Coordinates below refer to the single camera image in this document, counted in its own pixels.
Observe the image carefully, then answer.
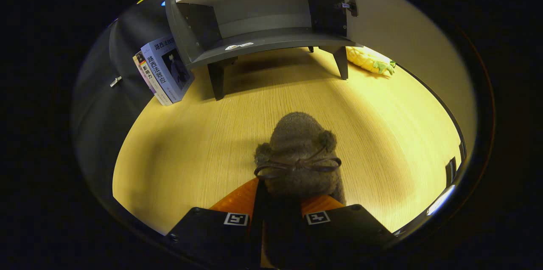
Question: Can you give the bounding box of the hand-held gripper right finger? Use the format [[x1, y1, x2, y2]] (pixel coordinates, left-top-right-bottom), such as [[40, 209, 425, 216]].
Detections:
[[300, 195, 396, 270]]

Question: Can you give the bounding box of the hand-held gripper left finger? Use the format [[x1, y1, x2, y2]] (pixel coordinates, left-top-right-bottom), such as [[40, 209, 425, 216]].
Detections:
[[165, 177, 267, 270]]

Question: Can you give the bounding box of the brown fuzzy slipper shoe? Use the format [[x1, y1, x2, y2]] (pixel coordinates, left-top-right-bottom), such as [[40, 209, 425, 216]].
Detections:
[[254, 112, 347, 262]]

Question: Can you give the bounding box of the grey shoe cabinet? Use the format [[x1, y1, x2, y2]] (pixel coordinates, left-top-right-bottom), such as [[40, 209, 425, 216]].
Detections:
[[165, 0, 361, 101]]

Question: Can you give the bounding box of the black backdrop cloth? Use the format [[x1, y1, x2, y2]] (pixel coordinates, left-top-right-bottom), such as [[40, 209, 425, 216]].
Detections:
[[72, 0, 170, 203]]

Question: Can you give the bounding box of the blue grey cover book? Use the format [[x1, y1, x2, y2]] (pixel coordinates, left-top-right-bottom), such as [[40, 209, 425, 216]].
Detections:
[[141, 37, 196, 104]]

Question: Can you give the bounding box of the yellow pineapple plush toy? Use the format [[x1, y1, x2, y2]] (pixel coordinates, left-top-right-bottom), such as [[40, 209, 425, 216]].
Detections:
[[346, 46, 396, 76]]

